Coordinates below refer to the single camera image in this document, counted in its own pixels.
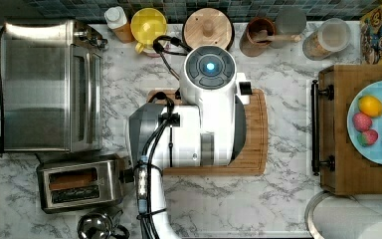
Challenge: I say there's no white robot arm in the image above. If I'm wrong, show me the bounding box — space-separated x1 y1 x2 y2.
125 45 252 239

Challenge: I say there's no silver two-slot toaster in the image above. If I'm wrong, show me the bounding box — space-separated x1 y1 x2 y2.
37 154 132 214

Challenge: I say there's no silver toaster oven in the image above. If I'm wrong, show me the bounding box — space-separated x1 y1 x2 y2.
0 19 107 153

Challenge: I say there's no bamboo cutting board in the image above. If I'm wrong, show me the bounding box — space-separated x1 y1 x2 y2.
163 89 269 176

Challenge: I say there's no brown ceramic utensil crock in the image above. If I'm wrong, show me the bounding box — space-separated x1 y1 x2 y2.
240 17 276 57

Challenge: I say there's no black canister with wooden lid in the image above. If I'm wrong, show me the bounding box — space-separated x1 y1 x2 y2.
182 8 235 50

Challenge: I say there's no yellow mug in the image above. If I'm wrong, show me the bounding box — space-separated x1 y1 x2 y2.
130 8 167 54

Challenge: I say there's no wooden spoon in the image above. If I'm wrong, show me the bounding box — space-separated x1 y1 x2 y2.
253 30 301 42

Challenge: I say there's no white capped bottle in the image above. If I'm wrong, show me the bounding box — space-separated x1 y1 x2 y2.
104 6 134 43

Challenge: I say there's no frosted grey cup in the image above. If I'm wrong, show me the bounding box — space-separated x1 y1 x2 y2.
271 7 306 49

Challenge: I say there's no shiny metal kettle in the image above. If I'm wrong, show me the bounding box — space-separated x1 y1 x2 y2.
77 206 130 239

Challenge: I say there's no clear lidded snack jar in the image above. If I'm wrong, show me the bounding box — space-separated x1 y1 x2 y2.
302 18 351 61

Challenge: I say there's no upper red strawberry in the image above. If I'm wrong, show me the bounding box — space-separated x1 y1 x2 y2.
352 113 372 132

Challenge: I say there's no red strawberry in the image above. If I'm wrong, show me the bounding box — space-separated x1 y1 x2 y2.
352 113 372 132
357 129 378 146

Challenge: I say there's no lower red strawberry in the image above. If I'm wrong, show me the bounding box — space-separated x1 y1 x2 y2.
357 129 378 146

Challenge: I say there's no yellow lemon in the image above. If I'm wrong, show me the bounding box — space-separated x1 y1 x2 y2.
358 95 382 118

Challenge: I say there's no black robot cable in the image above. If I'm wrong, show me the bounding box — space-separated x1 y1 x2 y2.
135 35 193 239

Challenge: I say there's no wooden tray with black handle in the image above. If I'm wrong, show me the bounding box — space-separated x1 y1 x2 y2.
311 65 382 195

